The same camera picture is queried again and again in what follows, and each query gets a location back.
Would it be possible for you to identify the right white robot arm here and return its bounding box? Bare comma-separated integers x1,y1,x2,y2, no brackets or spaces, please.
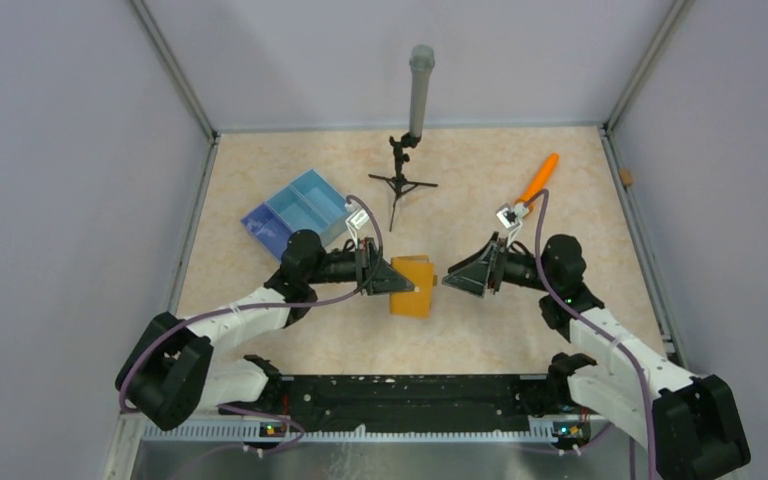
442,234,751,479

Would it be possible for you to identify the black tripod stand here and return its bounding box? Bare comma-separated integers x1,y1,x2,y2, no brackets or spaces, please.
368,132,439,232

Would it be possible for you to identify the blue compartment organizer box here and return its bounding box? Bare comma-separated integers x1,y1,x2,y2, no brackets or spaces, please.
241,169,348,260

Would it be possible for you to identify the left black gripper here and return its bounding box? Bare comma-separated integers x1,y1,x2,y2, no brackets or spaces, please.
306,237,413,295

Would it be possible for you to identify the grey microphone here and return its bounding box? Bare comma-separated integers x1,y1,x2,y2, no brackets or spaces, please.
408,44,435,138

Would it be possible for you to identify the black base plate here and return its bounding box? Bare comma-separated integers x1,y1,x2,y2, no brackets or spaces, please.
219,374,599,443

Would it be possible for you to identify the orange marker pen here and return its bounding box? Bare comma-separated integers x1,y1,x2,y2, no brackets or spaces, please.
515,153,560,204

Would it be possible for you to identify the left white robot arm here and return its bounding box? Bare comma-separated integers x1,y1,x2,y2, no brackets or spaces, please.
115,229,415,431

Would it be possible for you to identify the small wooden block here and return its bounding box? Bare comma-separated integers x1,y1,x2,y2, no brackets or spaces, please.
618,168,633,188

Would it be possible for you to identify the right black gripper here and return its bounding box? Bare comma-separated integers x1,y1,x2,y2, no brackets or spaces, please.
443,231,556,297

